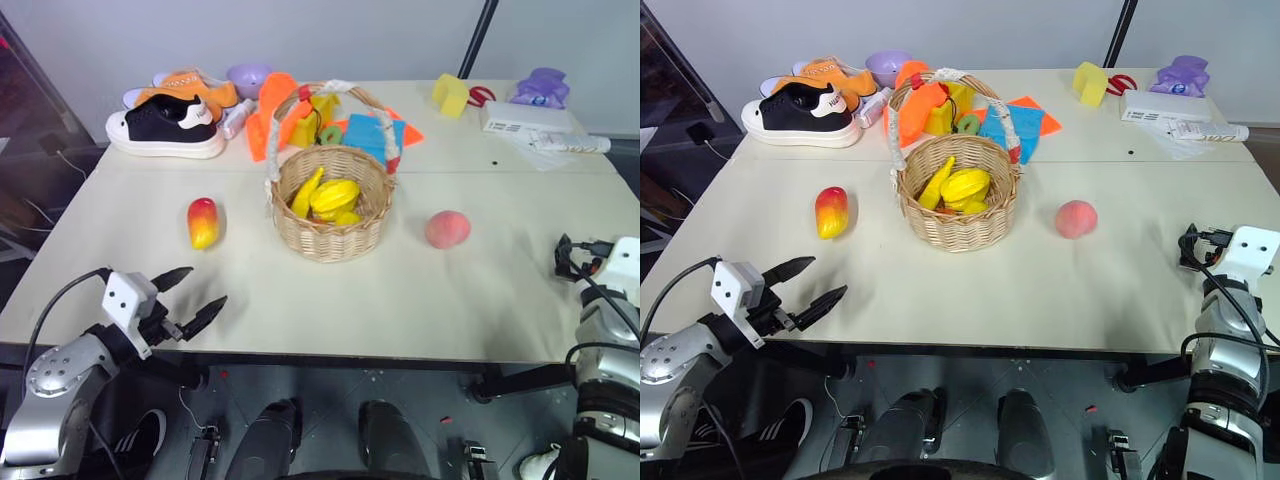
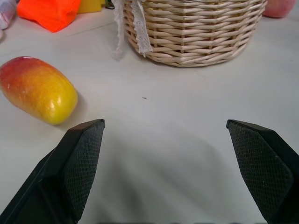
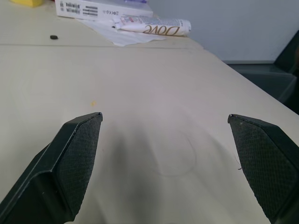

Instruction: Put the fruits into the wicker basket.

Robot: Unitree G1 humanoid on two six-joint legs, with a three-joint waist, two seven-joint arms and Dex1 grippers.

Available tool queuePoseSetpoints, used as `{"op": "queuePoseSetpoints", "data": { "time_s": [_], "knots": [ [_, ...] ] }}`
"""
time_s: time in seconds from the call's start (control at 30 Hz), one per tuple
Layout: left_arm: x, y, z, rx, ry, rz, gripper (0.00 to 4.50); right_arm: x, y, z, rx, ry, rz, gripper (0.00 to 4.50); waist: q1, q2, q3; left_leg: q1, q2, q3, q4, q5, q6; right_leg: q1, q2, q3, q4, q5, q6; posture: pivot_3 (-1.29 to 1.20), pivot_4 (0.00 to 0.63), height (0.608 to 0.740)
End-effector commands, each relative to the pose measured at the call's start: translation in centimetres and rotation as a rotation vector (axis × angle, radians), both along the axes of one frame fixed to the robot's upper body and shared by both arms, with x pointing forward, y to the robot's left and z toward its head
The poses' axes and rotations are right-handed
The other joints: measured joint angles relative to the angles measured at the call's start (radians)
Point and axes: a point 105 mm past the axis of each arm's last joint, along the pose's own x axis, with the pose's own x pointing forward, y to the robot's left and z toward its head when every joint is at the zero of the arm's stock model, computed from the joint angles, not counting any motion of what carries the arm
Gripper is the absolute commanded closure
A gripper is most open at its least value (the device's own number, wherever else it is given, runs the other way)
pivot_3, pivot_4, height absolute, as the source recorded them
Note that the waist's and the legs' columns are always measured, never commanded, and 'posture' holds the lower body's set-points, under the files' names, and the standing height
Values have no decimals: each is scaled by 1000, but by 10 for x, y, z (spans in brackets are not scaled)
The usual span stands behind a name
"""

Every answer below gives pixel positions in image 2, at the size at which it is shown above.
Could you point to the white pink plastic bag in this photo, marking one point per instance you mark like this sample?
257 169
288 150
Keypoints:
6 11

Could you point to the white lace ribbon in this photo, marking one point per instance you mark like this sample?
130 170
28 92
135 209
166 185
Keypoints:
140 25

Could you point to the woven wicker basket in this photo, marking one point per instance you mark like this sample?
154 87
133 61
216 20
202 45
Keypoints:
196 30

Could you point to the yellow block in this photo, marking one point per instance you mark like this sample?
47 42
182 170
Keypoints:
90 5

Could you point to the red yellow mango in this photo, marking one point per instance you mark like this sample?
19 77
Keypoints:
35 89

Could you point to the orange fabric bag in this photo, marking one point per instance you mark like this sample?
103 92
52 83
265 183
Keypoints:
50 12

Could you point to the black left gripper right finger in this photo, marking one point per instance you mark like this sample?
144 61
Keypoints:
266 168

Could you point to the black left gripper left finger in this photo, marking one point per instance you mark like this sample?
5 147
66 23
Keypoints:
70 168

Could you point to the pink red apple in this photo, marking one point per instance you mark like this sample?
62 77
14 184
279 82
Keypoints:
278 8

